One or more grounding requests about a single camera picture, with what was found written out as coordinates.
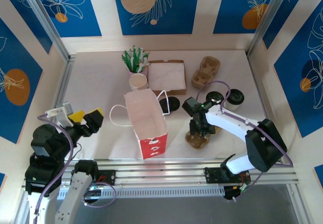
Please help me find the brown pulp cup carrier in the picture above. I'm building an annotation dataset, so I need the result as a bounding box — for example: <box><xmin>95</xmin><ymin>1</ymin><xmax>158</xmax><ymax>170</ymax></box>
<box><xmin>186</xmin><ymin>129</ymin><xmax>211</xmax><ymax>149</ymax></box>
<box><xmin>191</xmin><ymin>56</ymin><xmax>222</xmax><ymax>90</ymax></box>

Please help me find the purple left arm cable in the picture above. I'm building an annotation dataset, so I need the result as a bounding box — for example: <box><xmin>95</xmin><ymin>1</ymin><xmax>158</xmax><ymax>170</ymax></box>
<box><xmin>34</xmin><ymin>114</ymin><xmax>117</xmax><ymax>224</ymax></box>

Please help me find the white slotted cable duct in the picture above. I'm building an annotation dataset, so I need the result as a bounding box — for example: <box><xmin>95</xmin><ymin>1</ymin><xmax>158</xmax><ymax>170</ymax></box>
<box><xmin>60</xmin><ymin>186</ymin><xmax>226</xmax><ymax>198</ymax></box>

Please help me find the aluminium table side rail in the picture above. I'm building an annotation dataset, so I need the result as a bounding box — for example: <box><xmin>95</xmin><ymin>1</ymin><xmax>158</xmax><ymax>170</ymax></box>
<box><xmin>246</xmin><ymin>49</ymin><xmax>288</xmax><ymax>164</ymax></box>
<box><xmin>37</xmin><ymin>54</ymin><xmax>76</xmax><ymax>171</ymax></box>

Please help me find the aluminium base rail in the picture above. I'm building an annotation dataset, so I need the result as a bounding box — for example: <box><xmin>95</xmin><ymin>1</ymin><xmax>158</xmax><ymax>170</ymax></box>
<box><xmin>24</xmin><ymin>158</ymin><xmax>300</xmax><ymax>187</ymax></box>

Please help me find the pink cup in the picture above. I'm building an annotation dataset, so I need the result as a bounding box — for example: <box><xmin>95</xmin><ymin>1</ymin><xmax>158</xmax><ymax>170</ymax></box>
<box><xmin>126</xmin><ymin>66</ymin><xmax>149</xmax><ymax>78</ymax></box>

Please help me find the brown cardboard box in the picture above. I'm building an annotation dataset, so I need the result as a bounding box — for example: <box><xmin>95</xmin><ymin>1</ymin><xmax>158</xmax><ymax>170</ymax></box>
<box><xmin>147</xmin><ymin>59</ymin><xmax>188</xmax><ymax>96</ymax></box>

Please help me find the red white paper bag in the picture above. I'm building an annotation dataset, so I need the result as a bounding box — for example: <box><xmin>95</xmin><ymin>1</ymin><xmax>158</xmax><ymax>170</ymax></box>
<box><xmin>109</xmin><ymin>88</ymin><xmax>170</xmax><ymax>160</ymax></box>

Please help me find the aluminium frame post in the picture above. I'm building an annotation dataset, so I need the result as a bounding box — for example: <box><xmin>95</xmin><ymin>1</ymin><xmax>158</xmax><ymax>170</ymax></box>
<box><xmin>17</xmin><ymin>0</ymin><xmax>72</xmax><ymax>63</ymax></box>
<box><xmin>246</xmin><ymin>0</ymin><xmax>296</xmax><ymax>58</ymax></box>

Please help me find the black cable connector hub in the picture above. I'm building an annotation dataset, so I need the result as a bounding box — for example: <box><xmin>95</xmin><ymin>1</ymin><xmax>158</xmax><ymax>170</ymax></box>
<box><xmin>80</xmin><ymin>183</ymin><xmax>104</xmax><ymax>205</ymax></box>
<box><xmin>223</xmin><ymin>185</ymin><xmax>250</xmax><ymax>202</ymax></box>

